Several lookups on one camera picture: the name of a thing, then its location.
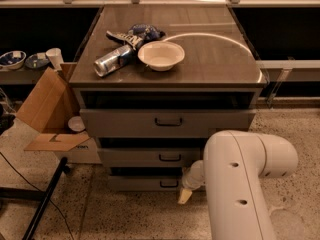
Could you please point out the grey drawer cabinet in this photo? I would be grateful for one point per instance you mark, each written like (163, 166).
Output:
(217, 73)

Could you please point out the grey drawer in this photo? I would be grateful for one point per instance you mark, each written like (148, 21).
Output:
(144, 183)
(163, 123)
(150, 157)

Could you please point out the blue crumpled chip bag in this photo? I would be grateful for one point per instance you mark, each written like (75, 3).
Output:
(137, 35)

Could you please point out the grey bottom drawer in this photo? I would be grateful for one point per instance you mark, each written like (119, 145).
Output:
(144, 183)

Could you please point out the black metal stand leg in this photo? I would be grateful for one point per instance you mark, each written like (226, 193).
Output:
(41, 197)

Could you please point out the blue patterned bowl left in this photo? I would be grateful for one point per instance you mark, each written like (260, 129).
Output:
(12, 60)

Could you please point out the silver blue drink can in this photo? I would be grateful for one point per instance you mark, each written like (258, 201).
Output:
(113, 61)

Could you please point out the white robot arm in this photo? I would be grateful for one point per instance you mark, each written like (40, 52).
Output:
(232, 164)

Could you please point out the white paper cup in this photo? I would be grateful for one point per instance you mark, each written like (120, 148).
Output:
(55, 57)

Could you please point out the grey middle drawer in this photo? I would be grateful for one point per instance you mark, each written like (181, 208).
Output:
(150, 157)

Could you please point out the white paper bowl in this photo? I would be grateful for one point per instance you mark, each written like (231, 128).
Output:
(161, 55)

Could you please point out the brown cardboard box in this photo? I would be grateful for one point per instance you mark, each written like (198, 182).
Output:
(47, 110)

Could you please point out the grey top drawer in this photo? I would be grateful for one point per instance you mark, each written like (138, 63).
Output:
(163, 123)

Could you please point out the dark blue bowl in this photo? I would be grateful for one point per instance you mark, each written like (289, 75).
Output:
(37, 61)

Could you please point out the white bowl in box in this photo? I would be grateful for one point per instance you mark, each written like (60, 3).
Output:
(76, 124)

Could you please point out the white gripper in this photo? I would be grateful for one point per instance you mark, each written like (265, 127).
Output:
(190, 183)

